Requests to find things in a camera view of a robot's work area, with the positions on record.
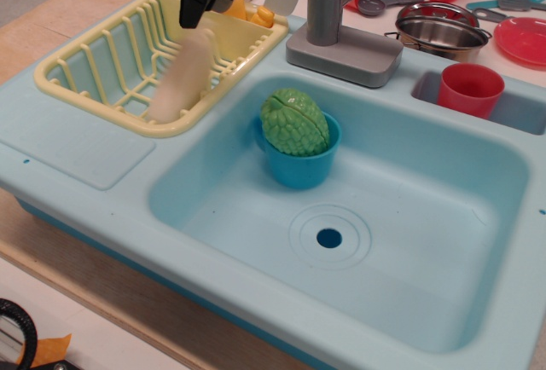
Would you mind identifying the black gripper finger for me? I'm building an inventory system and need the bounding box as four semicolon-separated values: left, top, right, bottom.
179;0;233;29

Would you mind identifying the cream detergent bottle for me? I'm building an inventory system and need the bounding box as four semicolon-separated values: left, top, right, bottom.
148;29;214;124

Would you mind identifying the yellow plastic drying rack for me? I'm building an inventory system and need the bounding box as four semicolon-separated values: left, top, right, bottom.
33;0;288;137

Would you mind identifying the light blue toy sink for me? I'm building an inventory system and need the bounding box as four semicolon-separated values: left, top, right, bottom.
1;17;545;369

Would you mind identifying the orange toy spatula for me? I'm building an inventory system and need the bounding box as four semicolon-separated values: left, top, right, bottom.
224;0;247;20

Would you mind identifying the small orange toy piece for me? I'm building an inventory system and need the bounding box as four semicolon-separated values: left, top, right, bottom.
250;6;275;28

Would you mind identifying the grey toy faucet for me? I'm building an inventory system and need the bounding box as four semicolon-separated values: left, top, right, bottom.
286;0;404;88

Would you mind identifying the green bumpy toy vegetable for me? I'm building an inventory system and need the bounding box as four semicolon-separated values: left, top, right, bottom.
259;88;330;157

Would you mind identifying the grey toy spoon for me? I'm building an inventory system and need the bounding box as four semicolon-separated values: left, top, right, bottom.
357;0;424;17

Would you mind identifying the blue plastic cup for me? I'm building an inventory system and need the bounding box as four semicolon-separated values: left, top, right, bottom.
253;112;342;189

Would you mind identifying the steel toy pot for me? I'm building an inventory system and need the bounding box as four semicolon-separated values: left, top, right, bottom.
384;2;492;62

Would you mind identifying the red plastic cup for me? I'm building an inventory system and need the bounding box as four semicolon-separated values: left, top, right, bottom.
437;63;505;119

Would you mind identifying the grey toy spatula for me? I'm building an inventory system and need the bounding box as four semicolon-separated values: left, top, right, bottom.
468;0;545;23

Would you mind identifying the red plastic plate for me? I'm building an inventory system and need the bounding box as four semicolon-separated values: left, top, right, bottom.
493;17;545;69

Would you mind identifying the orange tape piece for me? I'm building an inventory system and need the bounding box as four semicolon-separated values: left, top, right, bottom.
31;333;72;368

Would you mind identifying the black braided cable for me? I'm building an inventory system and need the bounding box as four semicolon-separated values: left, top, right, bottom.
0;298;38;370

